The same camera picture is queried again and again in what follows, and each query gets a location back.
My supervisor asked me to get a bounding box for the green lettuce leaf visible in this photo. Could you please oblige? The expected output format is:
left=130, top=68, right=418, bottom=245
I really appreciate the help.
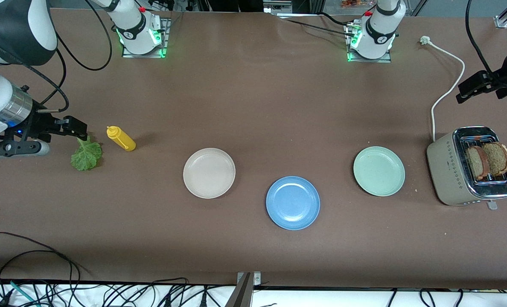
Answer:
left=70, top=136, right=103, bottom=171

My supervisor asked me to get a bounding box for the yellow squeeze bottle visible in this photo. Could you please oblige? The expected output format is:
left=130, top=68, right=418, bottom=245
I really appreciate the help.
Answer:
left=106, top=126, right=137, bottom=152

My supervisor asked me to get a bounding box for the brown bread slice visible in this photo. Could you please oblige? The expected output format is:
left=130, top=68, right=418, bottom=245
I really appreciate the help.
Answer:
left=467, top=146, right=490, bottom=180
left=482, top=142, right=507, bottom=177

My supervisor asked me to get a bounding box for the mint green plate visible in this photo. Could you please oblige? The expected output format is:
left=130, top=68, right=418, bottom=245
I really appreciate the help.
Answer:
left=353, top=146, right=406, bottom=197

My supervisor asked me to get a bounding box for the pale beige plate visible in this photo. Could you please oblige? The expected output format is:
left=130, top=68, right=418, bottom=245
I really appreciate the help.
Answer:
left=183, top=148, right=236, bottom=199

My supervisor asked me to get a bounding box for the blue plate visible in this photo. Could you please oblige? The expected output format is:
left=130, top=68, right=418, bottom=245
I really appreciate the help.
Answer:
left=265, top=176, right=321, bottom=231

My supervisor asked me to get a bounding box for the silver beige toaster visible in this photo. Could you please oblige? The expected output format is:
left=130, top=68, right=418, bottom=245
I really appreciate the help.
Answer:
left=426, top=126, right=507, bottom=210

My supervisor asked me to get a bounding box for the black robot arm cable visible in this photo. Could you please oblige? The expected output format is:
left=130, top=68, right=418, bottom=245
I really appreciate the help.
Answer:
left=465, top=0, right=493, bottom=75
left=0, top=0, right=112, bottom=113

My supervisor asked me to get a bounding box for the white power cord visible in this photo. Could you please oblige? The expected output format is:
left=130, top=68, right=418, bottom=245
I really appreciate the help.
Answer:
left=420, top=36, right=466, bottom=142

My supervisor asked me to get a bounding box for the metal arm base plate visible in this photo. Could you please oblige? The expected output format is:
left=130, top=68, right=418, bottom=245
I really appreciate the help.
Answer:
left=122, top=18, right=171, bottom=58
left=346, top=21, right=393, bottom=63

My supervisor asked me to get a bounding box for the teal cable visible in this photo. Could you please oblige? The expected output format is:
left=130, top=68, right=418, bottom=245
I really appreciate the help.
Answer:
left=0, top=277, right=38, bottom=307

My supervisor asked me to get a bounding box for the thin black cable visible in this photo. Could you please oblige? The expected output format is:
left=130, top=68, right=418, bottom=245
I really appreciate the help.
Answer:
left=286, top=12, right=356, bottom=39

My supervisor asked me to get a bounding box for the grey metal post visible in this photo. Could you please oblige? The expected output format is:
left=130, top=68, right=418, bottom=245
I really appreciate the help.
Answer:
left=224, top=273, right=254, bottom=307

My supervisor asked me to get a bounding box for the silver metal bracket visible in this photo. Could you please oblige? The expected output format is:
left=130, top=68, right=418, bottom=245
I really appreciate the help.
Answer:
left=236, top=272, right=262, bottom=285

